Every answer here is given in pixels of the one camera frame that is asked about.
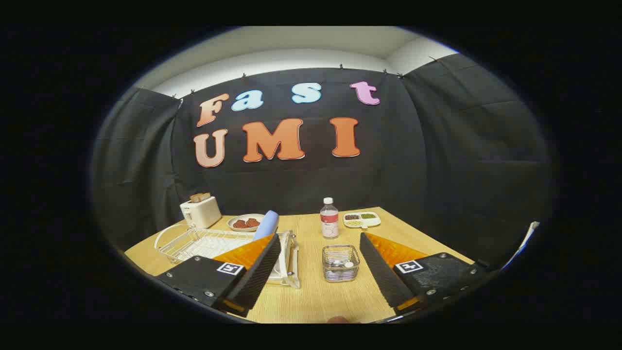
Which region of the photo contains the white wire dish rack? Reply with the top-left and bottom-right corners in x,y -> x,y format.
155,223 -> 301,289

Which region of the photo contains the black backdrop cloth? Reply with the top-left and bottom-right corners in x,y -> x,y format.
92,53 -> 552,268

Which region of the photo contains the metal spoon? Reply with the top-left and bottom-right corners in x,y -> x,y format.
328,259 -> 355,280

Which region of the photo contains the white divided tray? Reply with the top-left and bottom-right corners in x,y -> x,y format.
343,212 -> 381,229

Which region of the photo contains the cream toaster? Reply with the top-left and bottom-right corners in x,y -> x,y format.
180,195 -> 222,229

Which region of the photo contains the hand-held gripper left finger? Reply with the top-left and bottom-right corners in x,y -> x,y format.
155,233 -> 282,317

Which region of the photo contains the clear bottle with red label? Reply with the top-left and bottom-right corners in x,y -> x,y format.
320,197 -> 339,239

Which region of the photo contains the metal wire basket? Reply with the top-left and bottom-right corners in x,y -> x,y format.
322,245 -> 361,283

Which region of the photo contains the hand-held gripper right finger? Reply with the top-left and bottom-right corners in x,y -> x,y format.
360,232 -> 491,315

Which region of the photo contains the blue plate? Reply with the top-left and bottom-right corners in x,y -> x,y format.
252,210 -> 280,242

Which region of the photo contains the small beige plate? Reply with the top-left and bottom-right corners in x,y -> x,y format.
227,213 -> 266,232

